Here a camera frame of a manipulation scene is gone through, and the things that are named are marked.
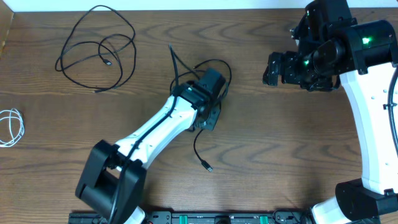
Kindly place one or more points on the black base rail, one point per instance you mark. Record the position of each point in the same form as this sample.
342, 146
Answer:
168, 217

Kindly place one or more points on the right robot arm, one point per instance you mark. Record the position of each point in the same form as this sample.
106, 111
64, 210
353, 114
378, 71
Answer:
334, 51

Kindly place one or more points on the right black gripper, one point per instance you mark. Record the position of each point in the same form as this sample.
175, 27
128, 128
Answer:
289, 60

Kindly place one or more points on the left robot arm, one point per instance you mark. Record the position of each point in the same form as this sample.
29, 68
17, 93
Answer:
113, 178

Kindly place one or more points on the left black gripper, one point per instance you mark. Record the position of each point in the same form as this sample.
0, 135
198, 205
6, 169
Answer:
211, 127

